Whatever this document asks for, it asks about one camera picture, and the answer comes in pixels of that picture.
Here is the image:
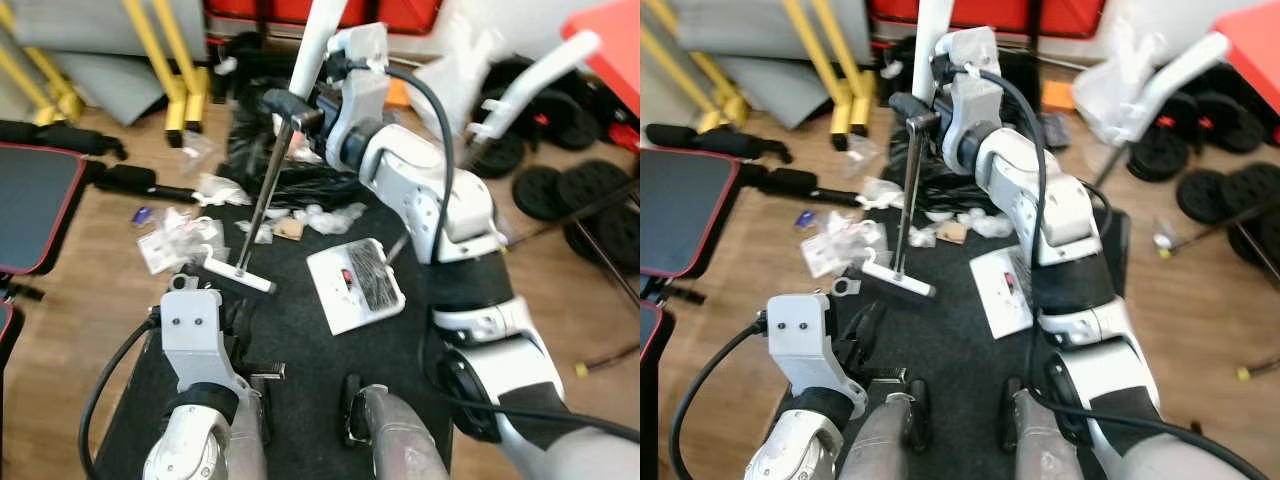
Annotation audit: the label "grey folded mat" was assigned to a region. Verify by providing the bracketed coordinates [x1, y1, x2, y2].
[672, 0, 871, 131]
[10, 0, 216, 126]

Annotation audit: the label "grey barbell rod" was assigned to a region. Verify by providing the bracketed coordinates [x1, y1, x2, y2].
[497, 183, 641, 251]
[1160, 208, 1280, 259]

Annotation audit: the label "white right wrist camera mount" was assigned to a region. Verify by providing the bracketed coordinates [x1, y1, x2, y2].
[935, 28, 1004, 176]
[322, 22, 393, 166]

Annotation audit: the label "white tissue scraps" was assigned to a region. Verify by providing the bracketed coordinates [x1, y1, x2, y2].
[300, 200, 366, 236]
[965, 210, 1016, 239]

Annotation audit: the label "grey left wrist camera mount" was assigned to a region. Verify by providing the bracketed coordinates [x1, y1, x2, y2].
[160, 290, 251, 393]
[765, 293, 869, 406]

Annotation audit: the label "white paper card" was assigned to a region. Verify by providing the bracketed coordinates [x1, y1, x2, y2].
[803, 238, 846, 279]
[138, 232, 181, 276]

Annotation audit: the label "small black bench pad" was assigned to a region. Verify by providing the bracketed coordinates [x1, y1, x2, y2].
[640, 150, 742, 282]
[0, 143, 87, 277]

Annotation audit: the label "yellow metal exercise frame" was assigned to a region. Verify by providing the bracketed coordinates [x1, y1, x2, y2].
[640, 0, 881, 141]
[0, 0, 211, 149]

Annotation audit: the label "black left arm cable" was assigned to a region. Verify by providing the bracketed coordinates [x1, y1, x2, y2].
[668, 315, 769, 480]
[78, 312, 163, 480]

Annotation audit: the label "red folding table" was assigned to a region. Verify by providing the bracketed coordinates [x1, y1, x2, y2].
[205, 0, 443, 36]
[870, 0, 1109, 41]

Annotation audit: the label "grey robot left leg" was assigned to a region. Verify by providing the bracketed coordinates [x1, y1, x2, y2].
[228, 383, 276, 480]
[835, 385, 929, 480]

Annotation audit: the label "black floor mat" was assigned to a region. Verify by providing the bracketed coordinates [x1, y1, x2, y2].
[95, 190, 456, 480]
[780, 200, 1133, 480]

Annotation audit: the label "white crumpled paper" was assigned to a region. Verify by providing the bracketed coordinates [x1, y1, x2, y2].
[195, 172, 251, 208]
[858, 178, 906, 209]

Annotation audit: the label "black plastic bag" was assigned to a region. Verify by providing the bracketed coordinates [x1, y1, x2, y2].
[222, 75, 366, 209]
[885, 95, 1011, 216]

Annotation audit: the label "grey robot right leg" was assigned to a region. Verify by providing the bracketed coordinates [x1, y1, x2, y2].
[340, 373, 453, 480]
[1000, 376, 1079, 480]

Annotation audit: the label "black weight plate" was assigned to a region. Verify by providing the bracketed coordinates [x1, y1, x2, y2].
[1128, 125, 1191, 184]
[470, 125, 526, 181]
[555, 160, 633, 214]
[1175, 168, 1233, 226]
[1222, 162, 1280, 216]
[512, 165, 569, 223]
[1232, 210, 1280, 269]
[565, 203, 641, 276]

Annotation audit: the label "red flat board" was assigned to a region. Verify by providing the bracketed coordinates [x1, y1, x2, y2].
[1210, 0, 1280, 111]
[560, 0, 641, 119]

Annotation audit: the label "black foam roller bar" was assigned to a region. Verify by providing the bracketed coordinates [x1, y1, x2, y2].
[645, 123, 796, 166]
[95, 165, 201, 204]
[0, 120, 128, 161]
[745, 168, 866, 206]

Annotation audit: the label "white curved tube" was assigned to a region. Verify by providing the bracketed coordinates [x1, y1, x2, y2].
[1130, 32, 1231, 141]
[468, 30, 603, 143]

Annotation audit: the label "dark rod with yellow tip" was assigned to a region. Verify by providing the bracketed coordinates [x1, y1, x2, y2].
[575, 345, 641, 378]
[1237, 355, 1280, 384]

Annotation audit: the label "black dumbbell with red collar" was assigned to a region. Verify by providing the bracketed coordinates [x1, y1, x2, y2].
[480, 55, 641, 151]
[1150, 90, 1271, 156]

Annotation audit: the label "white dustpan with comb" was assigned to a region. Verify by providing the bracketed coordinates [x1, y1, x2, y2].
[305, 237, 407, 337]
[968, 245, 1038, 341]

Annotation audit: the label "clear plastic wrapper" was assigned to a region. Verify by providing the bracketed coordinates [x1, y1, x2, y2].
[835, 135, 871, 176]
[180, 130, 216, 176]

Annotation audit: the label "grey robot leg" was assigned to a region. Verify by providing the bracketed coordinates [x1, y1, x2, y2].
[340, 373, 453, 480]
[1000, 376, 1079, 480]
[835, 385, 929, 480]
[228, 383, 276, 480]

